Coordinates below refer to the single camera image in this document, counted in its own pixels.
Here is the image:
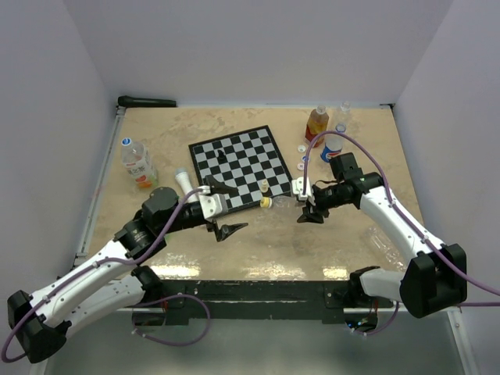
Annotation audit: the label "white tube bottle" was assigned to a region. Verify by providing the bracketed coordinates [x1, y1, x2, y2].
[175, 168, 198, 203]

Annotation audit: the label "black base frame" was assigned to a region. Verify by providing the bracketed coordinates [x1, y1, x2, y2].
[141, 280, 393, 325]

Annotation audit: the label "blue cap tea bottle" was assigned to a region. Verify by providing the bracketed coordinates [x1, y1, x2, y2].
[120, 137, 158, 188]

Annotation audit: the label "amber drink bottle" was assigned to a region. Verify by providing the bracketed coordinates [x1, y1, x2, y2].
[305, 105, 330, 148]

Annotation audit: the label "purple cable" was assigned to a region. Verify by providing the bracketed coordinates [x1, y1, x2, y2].
[0, 187, 212, 361]
[302, 130, 500, 305]

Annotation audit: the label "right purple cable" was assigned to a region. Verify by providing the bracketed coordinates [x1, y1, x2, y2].
[302, 130, 500, 305]

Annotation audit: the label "clear crushed bottle right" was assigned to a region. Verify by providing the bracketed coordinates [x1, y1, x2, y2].
[362, 226, 406, 272]

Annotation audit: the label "yellow cap clear bottle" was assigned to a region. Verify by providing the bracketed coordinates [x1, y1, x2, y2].
[260, 195, 305, 216]

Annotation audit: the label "black chess piece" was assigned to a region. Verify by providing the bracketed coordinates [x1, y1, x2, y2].
[217, 150, 227, 163]

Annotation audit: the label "white chess piece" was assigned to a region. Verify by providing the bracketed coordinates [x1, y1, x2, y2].
[260, 179, 269, 193]

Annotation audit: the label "black white chessboard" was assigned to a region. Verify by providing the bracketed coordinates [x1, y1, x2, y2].
[188, 125, 292, 213]

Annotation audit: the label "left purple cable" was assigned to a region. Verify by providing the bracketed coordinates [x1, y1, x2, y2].
[0, 187, 212, 361]

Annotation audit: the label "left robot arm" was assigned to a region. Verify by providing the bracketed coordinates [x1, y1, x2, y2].
[1, 176, 241, 364]

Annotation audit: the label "pepsi label bottle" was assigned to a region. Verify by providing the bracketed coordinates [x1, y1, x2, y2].
[320, 134, 344, 163]

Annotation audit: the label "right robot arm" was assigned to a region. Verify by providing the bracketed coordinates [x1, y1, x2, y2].
[291, 153, 467, 318]

